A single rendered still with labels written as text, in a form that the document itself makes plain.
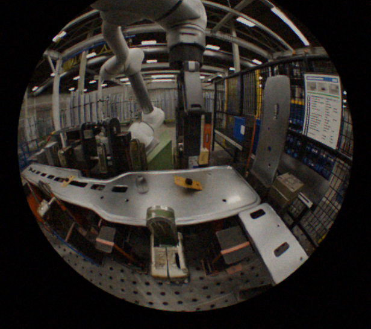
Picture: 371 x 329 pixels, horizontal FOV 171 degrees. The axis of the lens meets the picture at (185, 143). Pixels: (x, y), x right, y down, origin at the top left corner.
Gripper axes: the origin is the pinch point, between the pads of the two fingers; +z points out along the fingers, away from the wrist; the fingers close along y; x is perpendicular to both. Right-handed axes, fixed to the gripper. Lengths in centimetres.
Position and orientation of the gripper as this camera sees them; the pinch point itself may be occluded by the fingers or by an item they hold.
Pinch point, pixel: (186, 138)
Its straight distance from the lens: 27.4
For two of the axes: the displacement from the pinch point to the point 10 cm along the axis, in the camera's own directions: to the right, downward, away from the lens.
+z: 0.1, 9.4, 3.3
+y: 1.3, 3.3, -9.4
